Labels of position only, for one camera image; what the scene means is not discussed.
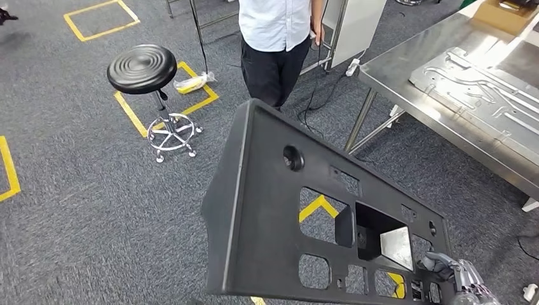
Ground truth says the person's hand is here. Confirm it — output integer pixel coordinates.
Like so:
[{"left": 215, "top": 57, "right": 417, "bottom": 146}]
[{"left": 310, "top": 23, "right": 326, "bottom": 46}]

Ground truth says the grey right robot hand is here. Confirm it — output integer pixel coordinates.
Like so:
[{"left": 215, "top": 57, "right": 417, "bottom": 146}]
[{"left": 416, "top": 251, "right": 503, "bottom": 305}]

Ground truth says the black controller cable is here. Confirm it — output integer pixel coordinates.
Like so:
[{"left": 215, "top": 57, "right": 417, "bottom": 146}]
[{"left": 296, "top": 37, "right": 350, "bottom": 142}]

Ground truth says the black plastic panel part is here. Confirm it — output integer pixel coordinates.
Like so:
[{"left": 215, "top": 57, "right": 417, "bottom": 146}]
[{"left": 200, "top": 98, "right": 458, "bottom": 305}]

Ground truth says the stainless steel workbench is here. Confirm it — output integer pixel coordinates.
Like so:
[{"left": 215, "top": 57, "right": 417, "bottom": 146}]
[{"left": 343, "top": 0, "right": 539, "bottom": 213}]

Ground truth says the person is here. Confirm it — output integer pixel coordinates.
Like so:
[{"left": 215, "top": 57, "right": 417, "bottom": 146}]
[{"left": 238, "top": 0, "right": 326, "bottom": 111}]

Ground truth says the white power strip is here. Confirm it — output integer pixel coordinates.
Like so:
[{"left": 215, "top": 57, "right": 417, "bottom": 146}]
[{"left": 345, "top": 57, "right": 362, "bottom": 78}]

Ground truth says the small white object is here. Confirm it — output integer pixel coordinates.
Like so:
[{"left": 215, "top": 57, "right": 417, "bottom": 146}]
[{"left": 522, "top": 283, "right": 539, "bottom": 303}]

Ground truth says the thin black pole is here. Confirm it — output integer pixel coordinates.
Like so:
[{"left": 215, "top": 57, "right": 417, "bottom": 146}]
[{"left": 188, "top": 0, "right": 209, "bottom": 74}]

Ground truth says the clear plastic bag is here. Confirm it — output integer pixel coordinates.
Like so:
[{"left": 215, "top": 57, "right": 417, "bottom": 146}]
[{"left": 173, "top": 71, "right": 217, "bottom": 95}]

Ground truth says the yellow floor tape square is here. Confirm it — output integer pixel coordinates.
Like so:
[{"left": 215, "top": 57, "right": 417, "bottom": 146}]
[
  {"left": 63, "top": 0, "right": 141, "bottom": 43},
  {"left": 0, "top": 135, "right": 22, "bottom": 203},
  {"left": 250, "top": 194, "right": 406, "bottom": 305},
  {"left": 113, "top": 60, "right": 220, "bottom": 139}
]

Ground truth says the stamped sheet metal plate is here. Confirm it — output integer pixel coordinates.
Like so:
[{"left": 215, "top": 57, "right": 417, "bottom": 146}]
[{"left": 408, "top": 46, "right": 539, "bottom": 149}]

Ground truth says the black round stool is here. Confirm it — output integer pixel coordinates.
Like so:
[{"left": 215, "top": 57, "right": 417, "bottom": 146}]
[{"left": 106, "top": 43, "right": 204, "bottom": 164}]

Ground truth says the brown cardboard box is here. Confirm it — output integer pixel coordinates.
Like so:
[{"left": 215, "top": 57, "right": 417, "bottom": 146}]
[{"left": 471, "top": 0, "right": 539, "bottom": 37}]

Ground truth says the grey metal frame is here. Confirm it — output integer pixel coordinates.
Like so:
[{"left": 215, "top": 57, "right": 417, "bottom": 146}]
[{"left": 165, "top": 0, "right": 240, "bottom": 31}]

